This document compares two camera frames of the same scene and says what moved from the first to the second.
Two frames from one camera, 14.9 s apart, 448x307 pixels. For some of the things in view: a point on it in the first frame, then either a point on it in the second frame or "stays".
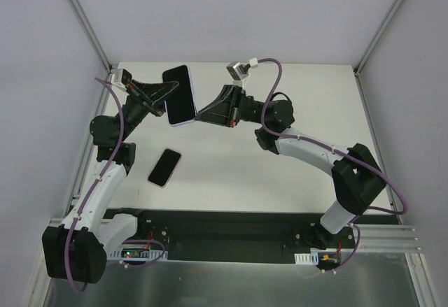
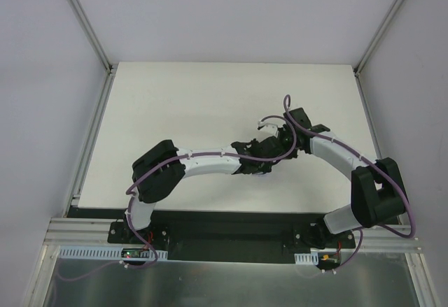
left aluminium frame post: (85, 19) stays
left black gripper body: (143, 98) -> (267, 147)
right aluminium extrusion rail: (394, 238) stays
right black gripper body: (234, 106) -> (284, 138)
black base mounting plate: (243, 236) stays
